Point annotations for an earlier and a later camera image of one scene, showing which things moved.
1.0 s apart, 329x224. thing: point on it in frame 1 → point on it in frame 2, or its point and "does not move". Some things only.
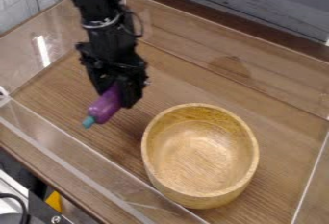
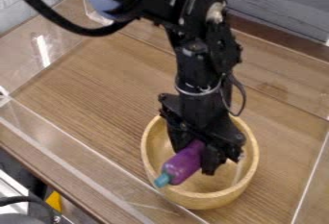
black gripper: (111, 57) → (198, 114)
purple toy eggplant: (104, 107) → (182, 164)
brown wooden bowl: (199, 151) does not move
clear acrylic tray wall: (81, 174) does not move
